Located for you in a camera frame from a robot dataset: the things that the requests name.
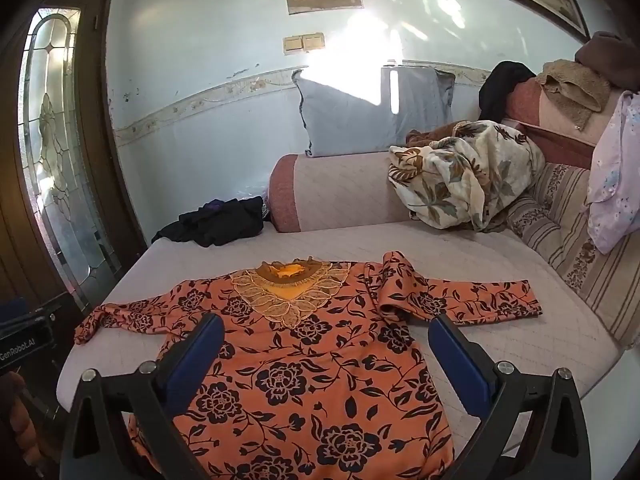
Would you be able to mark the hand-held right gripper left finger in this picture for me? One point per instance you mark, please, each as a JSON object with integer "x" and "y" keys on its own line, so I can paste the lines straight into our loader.
{"x": 195, "y": 360}

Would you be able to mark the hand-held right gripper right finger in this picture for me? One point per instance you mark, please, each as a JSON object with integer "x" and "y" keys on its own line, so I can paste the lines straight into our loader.
{"x": 460, "y": 370}

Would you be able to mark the orange floral shirt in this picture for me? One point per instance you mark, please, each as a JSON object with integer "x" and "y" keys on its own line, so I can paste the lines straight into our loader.
{"x": 310, "y": 370}

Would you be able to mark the black cloth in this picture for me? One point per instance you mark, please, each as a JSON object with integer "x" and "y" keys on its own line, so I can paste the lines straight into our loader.
{"x": 215, "y": 222}

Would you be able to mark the striped sofa cushion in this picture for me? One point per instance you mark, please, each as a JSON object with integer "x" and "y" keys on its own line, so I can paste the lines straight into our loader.
{"x": 565, "y": 240}

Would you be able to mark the wooden stained glass door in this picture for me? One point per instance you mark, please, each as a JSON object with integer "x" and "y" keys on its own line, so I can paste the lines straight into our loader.
{"x": 55, "y": 160}

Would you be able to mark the cream floral blanket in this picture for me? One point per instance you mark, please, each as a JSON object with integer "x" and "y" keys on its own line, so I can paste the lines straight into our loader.
{"x": 460, "y": 175}

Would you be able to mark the pink quilted sofa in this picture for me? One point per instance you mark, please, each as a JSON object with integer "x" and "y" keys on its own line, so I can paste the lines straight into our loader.
{"x": 350, "y": 185}

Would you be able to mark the brown fleece cloth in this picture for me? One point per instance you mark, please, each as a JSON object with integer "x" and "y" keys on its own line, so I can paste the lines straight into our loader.
{"x": 430, "y": 135}

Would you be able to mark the light purple floral cloth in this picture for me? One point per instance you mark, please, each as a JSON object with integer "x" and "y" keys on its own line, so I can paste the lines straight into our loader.
{"x": 617, "y": 180}

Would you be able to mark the grey pillow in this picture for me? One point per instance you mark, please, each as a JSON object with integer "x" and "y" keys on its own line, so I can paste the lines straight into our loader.
{"x": 360, "y": 110}

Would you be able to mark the black garment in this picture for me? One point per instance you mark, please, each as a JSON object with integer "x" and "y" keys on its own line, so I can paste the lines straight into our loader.
{"x": 502, "y": 87}

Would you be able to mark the beige fleece garment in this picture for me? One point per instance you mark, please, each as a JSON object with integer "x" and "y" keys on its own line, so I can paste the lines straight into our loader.
{"x": 575, "y": 87}

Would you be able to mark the dark brown garment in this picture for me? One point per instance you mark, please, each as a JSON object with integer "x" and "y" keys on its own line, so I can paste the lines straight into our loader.
{"x": 607, "y": 57}

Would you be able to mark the beige wall switches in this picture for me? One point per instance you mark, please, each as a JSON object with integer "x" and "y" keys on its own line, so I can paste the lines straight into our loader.
{"x": 303, "y": 42}

